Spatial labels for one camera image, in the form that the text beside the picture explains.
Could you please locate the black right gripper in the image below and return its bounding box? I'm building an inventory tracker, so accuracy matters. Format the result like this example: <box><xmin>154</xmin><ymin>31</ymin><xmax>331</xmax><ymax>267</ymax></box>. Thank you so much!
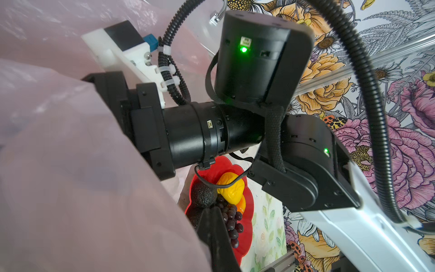
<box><xmin>83</xmin><ymin>71</ymin><xmax>265</xmax><ymax>180</ymax></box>

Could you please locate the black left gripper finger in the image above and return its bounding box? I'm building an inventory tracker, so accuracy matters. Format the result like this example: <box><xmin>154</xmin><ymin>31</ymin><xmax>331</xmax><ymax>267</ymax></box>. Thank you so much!
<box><xmin>197</xmin><ymin>207</ymin><xmax>241</xmax><ymax>272</ymax></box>

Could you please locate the pink plastic bag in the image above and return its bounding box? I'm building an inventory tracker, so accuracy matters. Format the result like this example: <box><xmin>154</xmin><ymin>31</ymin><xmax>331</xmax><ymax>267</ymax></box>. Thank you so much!
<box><xmin>1</xmin><ymin>1</ymin><xmax>211</xmax><ymax>272</ymax></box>

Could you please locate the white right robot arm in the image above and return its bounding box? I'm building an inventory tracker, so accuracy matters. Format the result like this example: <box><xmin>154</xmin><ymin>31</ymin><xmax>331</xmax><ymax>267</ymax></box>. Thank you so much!
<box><xmin>82</xmin><ymin>11</ymin><xmax>435</xmax><ymax>272</ymax></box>

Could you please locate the dark avocado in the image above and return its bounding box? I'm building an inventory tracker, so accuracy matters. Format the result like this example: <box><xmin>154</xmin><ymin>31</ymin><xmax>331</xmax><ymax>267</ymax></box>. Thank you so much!
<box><xmin>191</xmin><ymin>182</ymin><xmax>218</xmax><ymax>208</ymax></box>
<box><xmin>186</xmin><ymin>207</ymin><xmax>204</xmax><ymax>230</ymax></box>

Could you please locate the dark purple grape bunch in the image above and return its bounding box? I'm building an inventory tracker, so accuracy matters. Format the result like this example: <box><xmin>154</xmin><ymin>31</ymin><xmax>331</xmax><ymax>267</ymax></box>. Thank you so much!
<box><xmin>215</xmin><ymin>194</ymin><xmax>244</xmax><ymax>249</ymax></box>

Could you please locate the orange fruit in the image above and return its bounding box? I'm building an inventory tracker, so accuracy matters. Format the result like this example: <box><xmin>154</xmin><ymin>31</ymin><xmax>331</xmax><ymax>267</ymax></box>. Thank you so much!
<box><xmin>236</xmin><ymin>196</ymin><xmax>247</xmax><ymax>215</ymax></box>

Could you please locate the yellow bell pepper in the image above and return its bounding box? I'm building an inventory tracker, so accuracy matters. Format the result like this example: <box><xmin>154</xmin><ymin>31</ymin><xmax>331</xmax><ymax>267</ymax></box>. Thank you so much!
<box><xmin>217</xmin><ymin>172</ymin><xmax>245</xmax><ymax>205</ymax></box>

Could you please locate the red flower-shaped plate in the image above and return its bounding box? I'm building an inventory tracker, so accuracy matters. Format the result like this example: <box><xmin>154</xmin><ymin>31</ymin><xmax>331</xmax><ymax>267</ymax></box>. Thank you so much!
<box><xmin>185</xmin><ymin>156</ymin><xmax>254</xmax><ymax>264</ymax></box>

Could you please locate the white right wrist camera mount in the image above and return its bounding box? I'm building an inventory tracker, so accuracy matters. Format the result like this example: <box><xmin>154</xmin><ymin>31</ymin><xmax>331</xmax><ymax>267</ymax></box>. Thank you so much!
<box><xmin>82</xmin><ymin>20</ymin><xmax>181</xmax><ymax>109</ymax></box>

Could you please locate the black corrugated right cable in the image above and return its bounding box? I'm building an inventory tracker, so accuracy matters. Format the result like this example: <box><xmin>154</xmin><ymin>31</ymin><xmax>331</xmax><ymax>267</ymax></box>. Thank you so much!
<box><xmin>305</xmin><ymin>0</ymin><xmax>435</xmax><ymax>235</ymax></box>

